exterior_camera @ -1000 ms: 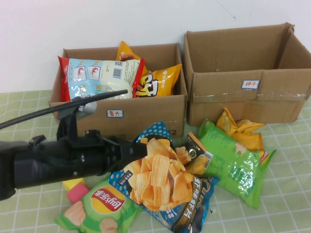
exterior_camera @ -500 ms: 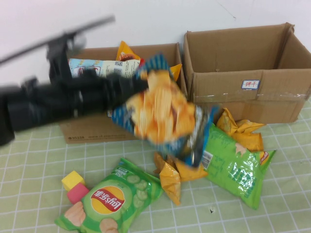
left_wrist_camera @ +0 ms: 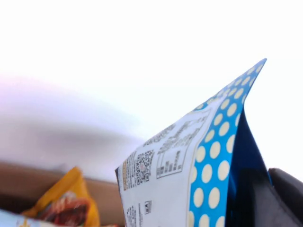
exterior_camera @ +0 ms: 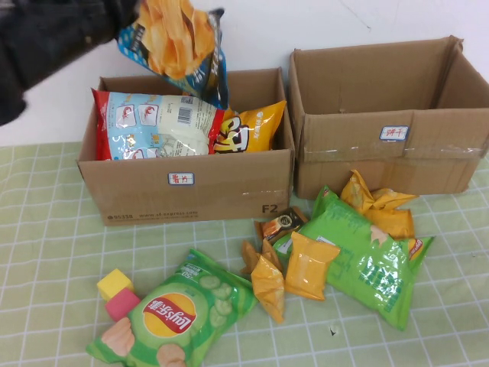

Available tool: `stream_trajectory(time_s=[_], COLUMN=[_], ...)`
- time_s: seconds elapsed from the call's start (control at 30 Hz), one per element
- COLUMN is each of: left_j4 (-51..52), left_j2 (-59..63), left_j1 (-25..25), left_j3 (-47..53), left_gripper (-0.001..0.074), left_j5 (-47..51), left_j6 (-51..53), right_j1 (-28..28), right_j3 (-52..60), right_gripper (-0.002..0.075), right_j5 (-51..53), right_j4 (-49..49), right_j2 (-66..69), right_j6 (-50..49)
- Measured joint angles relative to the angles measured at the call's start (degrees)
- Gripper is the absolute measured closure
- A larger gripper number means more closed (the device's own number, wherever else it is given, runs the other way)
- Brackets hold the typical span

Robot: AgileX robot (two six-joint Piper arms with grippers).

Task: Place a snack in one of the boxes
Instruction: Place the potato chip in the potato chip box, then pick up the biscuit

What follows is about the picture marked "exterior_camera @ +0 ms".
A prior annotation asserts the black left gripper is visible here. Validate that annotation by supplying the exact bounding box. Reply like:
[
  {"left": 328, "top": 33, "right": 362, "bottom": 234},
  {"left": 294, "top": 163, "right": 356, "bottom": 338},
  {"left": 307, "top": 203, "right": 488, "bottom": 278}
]
[{"left": 89, "top": 0, "right": 143, "bottom": 43}]

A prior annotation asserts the blue shrimp chips bag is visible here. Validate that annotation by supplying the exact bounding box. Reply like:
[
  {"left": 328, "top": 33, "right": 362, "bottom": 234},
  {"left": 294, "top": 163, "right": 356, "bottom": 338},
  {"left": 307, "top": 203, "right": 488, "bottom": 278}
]
[{"left": 116, "top": 0, "right": 230, "bottom": 111}]

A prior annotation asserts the yellow glossy snack packet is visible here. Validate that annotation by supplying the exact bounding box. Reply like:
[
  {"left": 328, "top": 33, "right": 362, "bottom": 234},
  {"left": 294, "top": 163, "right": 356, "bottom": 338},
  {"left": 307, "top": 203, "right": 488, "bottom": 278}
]
[{"left": 251, "top": 254, "right": 287, "bottom": 325}]

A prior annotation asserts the orange cracker packet blue logo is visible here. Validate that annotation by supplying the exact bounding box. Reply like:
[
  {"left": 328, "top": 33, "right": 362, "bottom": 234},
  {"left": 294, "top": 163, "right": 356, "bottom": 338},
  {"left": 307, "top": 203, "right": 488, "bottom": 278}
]
[{"left": 284, "top": 231, "right": 341, "bottom": 302}]

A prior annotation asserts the yellow puffed snack bag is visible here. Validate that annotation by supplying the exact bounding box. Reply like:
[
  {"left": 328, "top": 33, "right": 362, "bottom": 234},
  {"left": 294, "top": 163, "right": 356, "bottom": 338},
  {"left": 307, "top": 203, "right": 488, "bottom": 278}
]
[{"left": 212, "top": 100, "right": 287, "bottom": 154}]

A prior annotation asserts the black orange small snack packet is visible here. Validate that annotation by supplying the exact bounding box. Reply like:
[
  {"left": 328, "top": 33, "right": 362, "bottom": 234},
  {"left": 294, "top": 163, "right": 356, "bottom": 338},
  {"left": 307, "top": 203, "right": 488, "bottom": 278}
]
[{"left": 254, "top": 206, "right": 309, "bottom": 242}]

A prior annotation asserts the golden twisted snack packet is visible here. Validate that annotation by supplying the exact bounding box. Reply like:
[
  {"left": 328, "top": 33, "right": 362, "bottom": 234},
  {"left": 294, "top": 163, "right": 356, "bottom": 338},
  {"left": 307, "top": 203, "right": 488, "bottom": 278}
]
[{"left": 240, "top": 239, "right": 284, "bottom": 276}]

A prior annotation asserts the small yellow snack packet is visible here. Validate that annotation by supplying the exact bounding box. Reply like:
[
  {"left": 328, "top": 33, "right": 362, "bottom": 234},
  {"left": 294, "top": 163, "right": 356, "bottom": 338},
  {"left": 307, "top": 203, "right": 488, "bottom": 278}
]
[
  {"left": 366, "top": 208, "right": 416, "bottom": 240},
  {"left": 368, "top": 188, "right": 418, "bottom": 210},
  {"left": 339, "top": 170, "right": 374, "bottom": 211}
]

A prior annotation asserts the red white shrimp cracker bag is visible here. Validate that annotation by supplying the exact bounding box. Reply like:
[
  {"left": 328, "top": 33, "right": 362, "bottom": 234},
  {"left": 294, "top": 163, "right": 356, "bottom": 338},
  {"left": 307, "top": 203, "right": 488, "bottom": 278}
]
[{"left": 91, "top": 88, "right": 226, "bottom": 161}]

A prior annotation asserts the white blue-bordered label sticker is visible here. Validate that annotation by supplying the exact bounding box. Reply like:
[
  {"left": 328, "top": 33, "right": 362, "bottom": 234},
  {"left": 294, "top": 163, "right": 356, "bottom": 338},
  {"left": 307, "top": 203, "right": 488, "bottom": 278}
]
[
  {"left": 380, "top": 125, "right": 409, "bottom": 141},
  {"left": 168, "top": 171, "right": 196, "bottom": 186}
]

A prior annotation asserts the cardboard box with F2 print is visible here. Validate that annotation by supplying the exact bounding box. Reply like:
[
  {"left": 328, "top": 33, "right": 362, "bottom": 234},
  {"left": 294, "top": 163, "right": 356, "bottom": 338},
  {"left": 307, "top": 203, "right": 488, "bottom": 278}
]
[{"left": 77, "top": 67, "right": 296, "bottom": 227}]

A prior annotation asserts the yellow foam cube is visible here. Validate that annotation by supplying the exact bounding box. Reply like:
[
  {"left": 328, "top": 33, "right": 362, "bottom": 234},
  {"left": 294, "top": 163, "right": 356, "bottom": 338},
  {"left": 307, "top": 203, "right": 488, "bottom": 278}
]
[{"left": 97, "top": 268, "right": 135, "bottom": 303}]

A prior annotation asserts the taped plain cardboard box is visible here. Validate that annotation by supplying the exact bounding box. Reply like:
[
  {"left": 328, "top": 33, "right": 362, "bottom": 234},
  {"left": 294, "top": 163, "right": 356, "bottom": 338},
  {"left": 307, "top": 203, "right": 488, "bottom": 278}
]
[{"left": 288, "top": 35, "right": 489, "bottom": 200}]

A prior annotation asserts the pink foam cube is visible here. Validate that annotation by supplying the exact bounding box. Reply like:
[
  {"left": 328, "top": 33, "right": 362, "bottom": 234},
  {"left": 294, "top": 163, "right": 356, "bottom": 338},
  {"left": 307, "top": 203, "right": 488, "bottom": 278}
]
[{"left": 105, "top": 287, "right": 143, "bottom": 325}]

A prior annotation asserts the green cucumber chips bag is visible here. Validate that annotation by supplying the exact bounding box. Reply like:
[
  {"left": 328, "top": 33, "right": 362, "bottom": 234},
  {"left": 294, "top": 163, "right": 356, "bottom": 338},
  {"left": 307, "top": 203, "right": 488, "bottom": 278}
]
[{"left": 84, "top": 248, "right": 260, "bottom": 367}]

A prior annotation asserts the green chips bag with barcode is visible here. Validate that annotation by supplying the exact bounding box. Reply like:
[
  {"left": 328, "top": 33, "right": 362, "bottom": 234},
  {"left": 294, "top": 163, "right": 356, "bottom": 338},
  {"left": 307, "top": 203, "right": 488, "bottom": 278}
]
[{"left": 273, "top": 185, "right": 436, "bottom": 333}]

